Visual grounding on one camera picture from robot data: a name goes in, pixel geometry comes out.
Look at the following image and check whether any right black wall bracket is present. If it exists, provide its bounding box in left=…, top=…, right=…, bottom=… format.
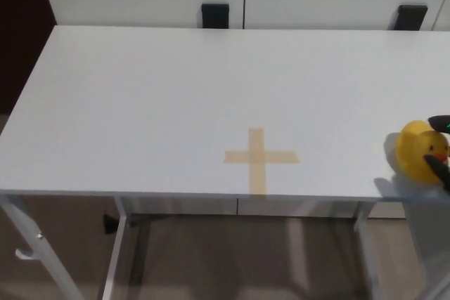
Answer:
left=393, top=4, right=429, bottom=31

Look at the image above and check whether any yellow rubber duck toy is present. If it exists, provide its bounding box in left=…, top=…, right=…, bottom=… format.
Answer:
left=396, top=119, right=450, bottom=185

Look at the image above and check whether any small black floor object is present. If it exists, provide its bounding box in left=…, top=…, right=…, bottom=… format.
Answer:
left=102, top=214, right=119, bottom=235

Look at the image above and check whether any short beige tape strip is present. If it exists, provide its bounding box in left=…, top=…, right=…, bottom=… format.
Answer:
left=224, top=150, right=301, bottom=165

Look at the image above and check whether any white hook on leg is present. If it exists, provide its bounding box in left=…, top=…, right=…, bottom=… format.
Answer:
left=15, top=246, right=34, bottom=261

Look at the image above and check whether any long beige tape strip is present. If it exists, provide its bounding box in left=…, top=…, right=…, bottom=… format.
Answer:
left=247, top=127, right=267, bottom=196

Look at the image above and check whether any white metal desk leg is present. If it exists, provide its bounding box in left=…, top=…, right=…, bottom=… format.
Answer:
left=101, top=195, right=133, bottom=300
left=353, top=201, right=383, bottom=300
left=0, top=193, right=84, bottom=300

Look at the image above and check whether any left black wall bracket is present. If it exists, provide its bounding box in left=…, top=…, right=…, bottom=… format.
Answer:
left=200, top=4, right=231, bottom=29

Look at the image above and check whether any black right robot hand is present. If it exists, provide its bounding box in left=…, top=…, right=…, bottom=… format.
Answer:
left=423, top=114, right=450, bottom=195

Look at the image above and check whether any black wall bracket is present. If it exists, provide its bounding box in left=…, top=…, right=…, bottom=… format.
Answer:
left=200, top=4, right=231, bottom=29
left=393, top=4, right=429, bottom=31

